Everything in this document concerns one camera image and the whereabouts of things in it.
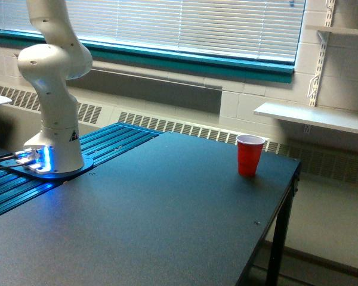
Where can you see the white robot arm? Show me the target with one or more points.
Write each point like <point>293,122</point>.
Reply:
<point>47,67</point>

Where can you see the red plastic cup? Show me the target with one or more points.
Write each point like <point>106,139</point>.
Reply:
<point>249,150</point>

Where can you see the white window blinds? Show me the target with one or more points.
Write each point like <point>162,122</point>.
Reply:
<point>258,30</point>

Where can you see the radiator vent grille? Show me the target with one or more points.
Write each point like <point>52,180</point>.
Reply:
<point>338,165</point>

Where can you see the black table leg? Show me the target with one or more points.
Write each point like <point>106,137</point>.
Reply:
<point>280,232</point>

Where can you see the white shelf bracket rail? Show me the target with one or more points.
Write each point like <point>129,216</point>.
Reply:
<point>314,83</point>

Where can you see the white lower wall shelf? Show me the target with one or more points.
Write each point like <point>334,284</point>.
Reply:
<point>315,116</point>

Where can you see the white wall shelf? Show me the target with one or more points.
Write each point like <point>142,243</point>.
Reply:
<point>315,116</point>
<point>340,29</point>

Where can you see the blue aluminium rail base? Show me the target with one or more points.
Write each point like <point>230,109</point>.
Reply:
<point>101,145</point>

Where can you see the white upper wall shelf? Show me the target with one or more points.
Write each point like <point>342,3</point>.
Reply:
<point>340,29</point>

